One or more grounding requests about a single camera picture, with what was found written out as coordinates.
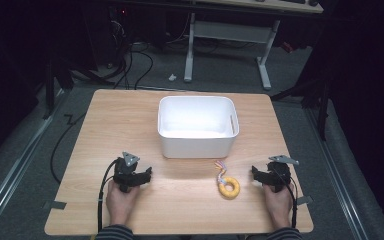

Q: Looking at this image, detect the black cable on floor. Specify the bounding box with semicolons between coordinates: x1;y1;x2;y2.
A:
49;113;87;185

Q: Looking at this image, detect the grey tape piece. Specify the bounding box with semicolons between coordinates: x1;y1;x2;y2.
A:
296;195;314;206
42;200;68;211

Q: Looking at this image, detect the black metal stand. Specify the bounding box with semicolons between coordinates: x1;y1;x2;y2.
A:
269;74;333;142
41;54;76;121

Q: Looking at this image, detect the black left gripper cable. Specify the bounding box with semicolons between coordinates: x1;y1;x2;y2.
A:
96;157;120;233

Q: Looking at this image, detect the person's left hand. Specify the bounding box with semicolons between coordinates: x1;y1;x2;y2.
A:
105;179;142;228

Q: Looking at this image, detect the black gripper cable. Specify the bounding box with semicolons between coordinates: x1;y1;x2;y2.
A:
96;157;120;233
273;168;299;230

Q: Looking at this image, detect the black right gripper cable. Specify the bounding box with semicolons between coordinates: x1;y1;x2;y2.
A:
273;168;299;230

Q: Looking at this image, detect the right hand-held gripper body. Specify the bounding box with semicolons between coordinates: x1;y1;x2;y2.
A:
265;154;300;194

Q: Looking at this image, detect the white plastic bin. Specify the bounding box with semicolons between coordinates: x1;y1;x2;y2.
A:
156;95;241;160

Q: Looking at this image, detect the bundle of black cables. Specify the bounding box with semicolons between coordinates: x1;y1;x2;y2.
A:
103;6;155;91

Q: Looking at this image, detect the yellow ring toy with rope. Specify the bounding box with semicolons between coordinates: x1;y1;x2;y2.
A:
214;159;241;200

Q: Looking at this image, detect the person's right hand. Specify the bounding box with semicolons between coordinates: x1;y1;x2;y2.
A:
262;180;298;231

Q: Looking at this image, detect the metal floor rail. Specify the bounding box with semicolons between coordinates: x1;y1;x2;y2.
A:
0;89;68;236
303;105;372;240

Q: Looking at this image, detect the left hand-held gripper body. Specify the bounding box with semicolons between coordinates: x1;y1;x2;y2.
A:
112;151;145;194

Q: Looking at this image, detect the white-legged desk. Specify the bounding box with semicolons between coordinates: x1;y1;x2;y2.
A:
182;0;325;91

